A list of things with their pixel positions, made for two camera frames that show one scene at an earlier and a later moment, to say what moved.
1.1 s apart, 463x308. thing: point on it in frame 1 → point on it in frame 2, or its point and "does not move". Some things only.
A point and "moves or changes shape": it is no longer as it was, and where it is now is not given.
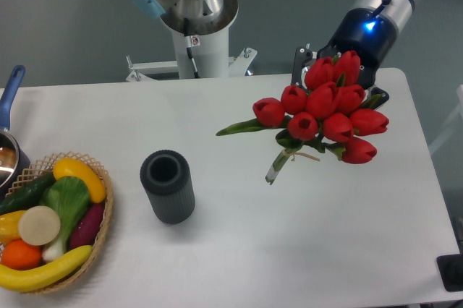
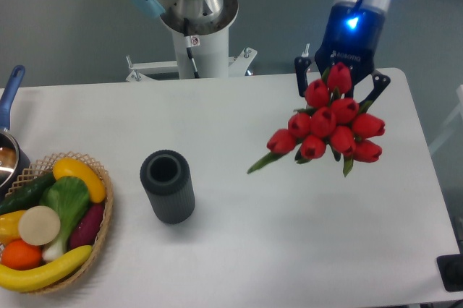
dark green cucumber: [26, 194] does not move
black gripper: [366, 30] → [352, 36]
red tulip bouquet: [330, 110] moves or changes shape
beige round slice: [39, 225] does not move
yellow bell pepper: [9, 229] does not move
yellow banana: [17, 280] does not move
